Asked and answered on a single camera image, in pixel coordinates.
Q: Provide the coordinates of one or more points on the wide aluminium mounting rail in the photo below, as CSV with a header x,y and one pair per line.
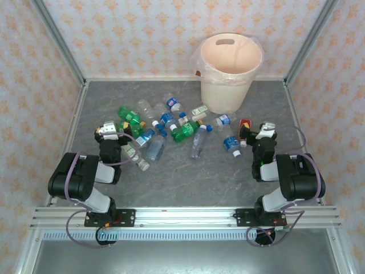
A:
x,y
182,217

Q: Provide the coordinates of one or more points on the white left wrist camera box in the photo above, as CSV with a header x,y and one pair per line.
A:
x,y
109,129

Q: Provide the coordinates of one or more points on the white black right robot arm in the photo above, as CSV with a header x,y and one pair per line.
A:
x,y
299,177

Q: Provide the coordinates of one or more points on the aluminium frame rail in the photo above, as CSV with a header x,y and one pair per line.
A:
x,y
142,79
293,108
69,134

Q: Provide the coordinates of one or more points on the blue tinted clear bottle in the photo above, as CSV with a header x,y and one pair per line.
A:
x,y
155,148

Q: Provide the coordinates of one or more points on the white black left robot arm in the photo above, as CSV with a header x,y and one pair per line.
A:
x,y
74,177

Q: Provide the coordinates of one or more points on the tall clear bottle blue cap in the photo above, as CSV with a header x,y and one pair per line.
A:
x,y
198,142

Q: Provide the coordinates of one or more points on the crushed clear bottle blue label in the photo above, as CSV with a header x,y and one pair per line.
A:
x,y
223,120

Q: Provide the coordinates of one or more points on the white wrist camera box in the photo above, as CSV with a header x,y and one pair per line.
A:
x,y
266,129
109,129

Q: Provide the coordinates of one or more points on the green plastic soda bottle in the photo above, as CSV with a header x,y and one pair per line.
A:
x,y
127,113
184,132
136,129

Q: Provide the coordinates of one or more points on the aluminium frame post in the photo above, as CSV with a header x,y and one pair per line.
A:
x,y
309,42
60,42
340,254
28,254

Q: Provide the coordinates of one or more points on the clear bottle green white label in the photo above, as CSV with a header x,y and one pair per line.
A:
x,y
199,109

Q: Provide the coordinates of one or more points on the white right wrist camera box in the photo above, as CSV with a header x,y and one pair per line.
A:
x,y
266,129

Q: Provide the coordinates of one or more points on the clear Pepsi bottle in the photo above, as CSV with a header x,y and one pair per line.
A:
x,y
172,102

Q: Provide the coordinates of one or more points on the blue label bottle white cap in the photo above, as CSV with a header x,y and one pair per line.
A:
x,y
231,142

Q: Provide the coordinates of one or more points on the bottle with blue white label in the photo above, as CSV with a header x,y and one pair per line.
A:
x,y
145,137

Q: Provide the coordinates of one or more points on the small clear bottle white cap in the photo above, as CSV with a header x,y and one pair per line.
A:
x,y
189,121

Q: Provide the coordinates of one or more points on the silver metal sheet panel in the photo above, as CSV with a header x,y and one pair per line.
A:
x,y
182,257

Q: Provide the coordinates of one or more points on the clear crushed bottle white cap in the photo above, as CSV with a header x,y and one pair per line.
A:
x,y
145,109

